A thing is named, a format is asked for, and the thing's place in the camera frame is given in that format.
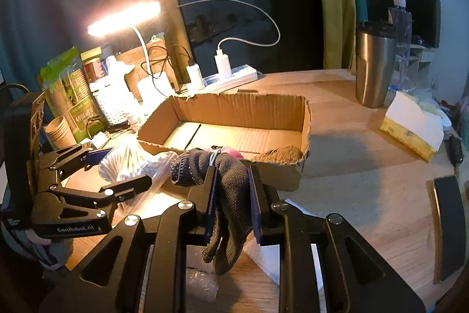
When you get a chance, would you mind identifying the white perforated basket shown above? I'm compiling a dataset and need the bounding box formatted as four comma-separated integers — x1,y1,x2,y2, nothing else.
90,78,135,126

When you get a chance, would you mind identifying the jar with green lid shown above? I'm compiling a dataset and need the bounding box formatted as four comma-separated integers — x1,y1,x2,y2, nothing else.
81,48,108,83

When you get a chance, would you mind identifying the green bag of paper cups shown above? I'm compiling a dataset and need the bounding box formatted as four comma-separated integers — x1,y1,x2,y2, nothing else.
37,46,104,141

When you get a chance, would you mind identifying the cardboard box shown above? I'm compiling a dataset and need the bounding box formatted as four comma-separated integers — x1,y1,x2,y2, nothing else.
136,91,312,192

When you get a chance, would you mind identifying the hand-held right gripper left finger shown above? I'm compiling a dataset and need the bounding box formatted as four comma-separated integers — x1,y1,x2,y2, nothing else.
38,166,220,313

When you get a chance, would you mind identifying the black smartphone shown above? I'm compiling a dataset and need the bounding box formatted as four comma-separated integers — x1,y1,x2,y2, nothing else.
432,175,467,284

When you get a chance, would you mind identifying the yellow tissue pack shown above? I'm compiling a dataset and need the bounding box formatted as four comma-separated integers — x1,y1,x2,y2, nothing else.
380,91,445,163

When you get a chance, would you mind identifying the white charging cable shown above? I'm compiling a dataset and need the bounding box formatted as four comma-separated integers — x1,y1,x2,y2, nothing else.
176,0,281,57

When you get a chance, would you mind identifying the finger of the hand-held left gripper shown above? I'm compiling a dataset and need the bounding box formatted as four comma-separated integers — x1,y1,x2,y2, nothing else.
33,174,152,222
38,144,114,185

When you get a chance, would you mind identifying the dark grey knit glove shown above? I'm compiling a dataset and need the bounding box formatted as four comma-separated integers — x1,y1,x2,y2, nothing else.
170,148,254,276

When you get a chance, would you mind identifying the black monitor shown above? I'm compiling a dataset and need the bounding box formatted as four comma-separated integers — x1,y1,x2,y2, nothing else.
396,0,441,49

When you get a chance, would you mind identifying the white power strip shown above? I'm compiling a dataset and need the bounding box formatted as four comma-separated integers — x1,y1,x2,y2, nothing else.
191,64,258,94

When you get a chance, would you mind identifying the clear bag of cotton swabs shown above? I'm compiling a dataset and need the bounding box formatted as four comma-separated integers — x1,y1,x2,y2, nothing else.
98,146,206,218

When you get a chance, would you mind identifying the stack of brown paper cups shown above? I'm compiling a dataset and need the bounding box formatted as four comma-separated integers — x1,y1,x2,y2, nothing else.
44,116,79,152

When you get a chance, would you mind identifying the black charging cable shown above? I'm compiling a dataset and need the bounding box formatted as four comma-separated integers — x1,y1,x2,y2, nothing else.
141,43,196,79

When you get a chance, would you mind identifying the clear plastic water bottle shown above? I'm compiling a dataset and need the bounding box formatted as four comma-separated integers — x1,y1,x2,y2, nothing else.
388,0,413,92

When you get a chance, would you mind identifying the white plastic bottle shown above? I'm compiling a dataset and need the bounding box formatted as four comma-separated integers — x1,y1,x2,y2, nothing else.
104,55,135,79

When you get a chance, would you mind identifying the bubble wrap piece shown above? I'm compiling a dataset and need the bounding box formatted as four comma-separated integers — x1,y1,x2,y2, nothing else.
186,265,219,303

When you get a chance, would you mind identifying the white desk lamp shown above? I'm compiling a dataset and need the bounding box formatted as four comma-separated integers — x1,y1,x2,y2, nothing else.
87,1,162,86

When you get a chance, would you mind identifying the white charger with black cable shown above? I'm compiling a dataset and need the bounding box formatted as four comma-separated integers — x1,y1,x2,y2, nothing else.
186,64,204,91

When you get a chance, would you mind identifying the stainless steel tumbler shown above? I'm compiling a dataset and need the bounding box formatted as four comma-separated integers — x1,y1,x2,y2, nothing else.
355,21,398,109

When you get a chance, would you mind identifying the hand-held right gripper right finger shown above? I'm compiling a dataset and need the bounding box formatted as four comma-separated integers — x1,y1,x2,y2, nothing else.
248,165,427,313

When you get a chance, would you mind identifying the black car key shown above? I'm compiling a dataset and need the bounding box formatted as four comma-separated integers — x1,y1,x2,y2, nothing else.
448,135,464,168

